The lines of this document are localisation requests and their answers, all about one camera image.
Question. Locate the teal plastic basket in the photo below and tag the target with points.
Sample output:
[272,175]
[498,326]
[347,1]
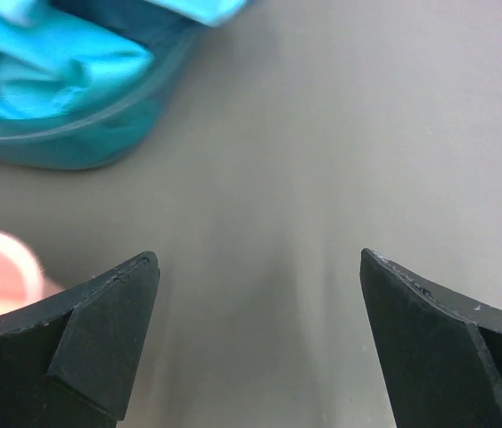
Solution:
[103,134]

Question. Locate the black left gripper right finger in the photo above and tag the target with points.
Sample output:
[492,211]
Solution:
[440,351]

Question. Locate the cyan t shirt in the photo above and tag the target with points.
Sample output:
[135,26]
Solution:
[58,57]

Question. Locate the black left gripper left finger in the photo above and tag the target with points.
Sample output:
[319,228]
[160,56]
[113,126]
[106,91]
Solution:
[70,360]

